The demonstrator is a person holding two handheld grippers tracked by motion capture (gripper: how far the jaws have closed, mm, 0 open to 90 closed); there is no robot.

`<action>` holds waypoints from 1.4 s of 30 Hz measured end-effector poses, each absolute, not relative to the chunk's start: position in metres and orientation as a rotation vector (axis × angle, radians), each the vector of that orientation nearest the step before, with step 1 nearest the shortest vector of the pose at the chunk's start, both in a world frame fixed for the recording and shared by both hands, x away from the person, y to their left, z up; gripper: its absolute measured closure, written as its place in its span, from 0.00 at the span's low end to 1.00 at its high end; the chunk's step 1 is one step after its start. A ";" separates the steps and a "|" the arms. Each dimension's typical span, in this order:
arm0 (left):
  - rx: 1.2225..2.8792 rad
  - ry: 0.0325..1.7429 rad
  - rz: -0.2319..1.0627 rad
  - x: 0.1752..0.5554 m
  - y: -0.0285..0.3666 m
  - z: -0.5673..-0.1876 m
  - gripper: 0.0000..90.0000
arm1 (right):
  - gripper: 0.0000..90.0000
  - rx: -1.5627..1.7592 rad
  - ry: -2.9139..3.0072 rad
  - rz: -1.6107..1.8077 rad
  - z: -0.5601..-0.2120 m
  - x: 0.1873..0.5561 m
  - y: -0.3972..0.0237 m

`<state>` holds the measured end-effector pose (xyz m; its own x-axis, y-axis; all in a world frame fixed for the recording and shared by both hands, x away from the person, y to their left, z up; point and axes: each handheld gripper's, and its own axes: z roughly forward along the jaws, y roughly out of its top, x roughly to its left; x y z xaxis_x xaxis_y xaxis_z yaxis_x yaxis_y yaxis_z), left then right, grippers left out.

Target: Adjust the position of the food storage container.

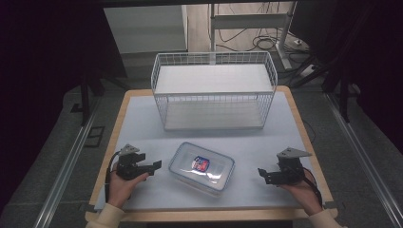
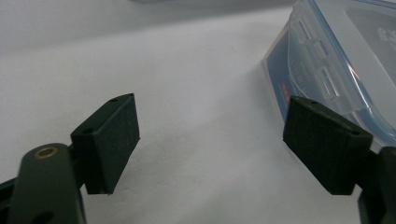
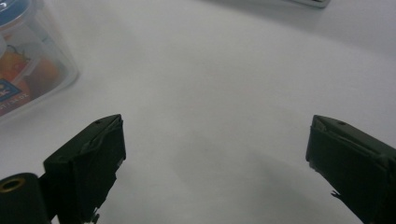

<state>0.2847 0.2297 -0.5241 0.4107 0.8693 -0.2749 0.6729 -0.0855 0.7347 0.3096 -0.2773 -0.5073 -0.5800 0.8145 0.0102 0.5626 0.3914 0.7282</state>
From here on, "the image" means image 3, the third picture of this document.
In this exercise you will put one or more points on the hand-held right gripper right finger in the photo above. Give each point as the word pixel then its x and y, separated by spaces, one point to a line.
pixel 355 161

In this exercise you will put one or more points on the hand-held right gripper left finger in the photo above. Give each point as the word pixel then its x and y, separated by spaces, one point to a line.
pixel 84 161

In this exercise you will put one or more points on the clear plastic container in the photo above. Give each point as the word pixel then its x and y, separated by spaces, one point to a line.
pixel 28 62

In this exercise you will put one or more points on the white flat object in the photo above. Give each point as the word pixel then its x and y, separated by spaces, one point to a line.
pixel 311 2

